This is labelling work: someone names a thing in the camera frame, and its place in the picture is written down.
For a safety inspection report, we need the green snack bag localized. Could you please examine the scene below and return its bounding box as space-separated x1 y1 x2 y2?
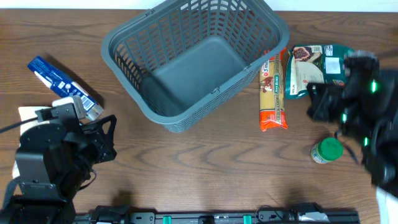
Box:
285 44 354 100

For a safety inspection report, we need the spaghetti pasta packet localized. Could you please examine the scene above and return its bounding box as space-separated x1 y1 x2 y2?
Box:
259 48 288 132

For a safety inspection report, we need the blue toothpaste box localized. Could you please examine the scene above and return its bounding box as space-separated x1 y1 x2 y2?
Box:
27 56 104 121

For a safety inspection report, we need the grey plastic basket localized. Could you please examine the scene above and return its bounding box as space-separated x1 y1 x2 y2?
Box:
101 0 290 133

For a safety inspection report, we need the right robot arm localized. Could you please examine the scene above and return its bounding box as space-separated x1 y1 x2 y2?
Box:
307 50 397 223

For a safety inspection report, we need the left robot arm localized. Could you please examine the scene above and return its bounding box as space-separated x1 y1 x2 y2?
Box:
1 115 117 223

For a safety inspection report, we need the green lid jar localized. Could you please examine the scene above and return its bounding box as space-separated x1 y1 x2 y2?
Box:
310 138 343 164

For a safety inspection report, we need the white paper pouch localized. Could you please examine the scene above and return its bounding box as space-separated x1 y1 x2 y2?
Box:
12 106 49 179

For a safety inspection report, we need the black aluminium rail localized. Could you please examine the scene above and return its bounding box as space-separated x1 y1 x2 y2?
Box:
74 202 361 224

